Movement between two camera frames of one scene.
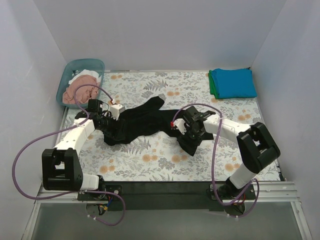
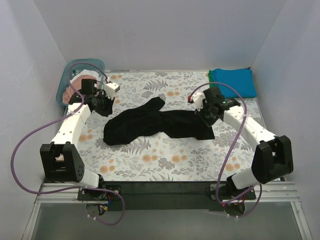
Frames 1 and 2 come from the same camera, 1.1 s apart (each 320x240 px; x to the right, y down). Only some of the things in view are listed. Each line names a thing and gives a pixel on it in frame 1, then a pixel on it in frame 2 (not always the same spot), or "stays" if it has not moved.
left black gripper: (110, 126) → (105, 105)
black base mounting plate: (169, 196) stays
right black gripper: (188, 128) → (203, 115)
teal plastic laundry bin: (95, 64) stays
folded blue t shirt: (235, 83) stays
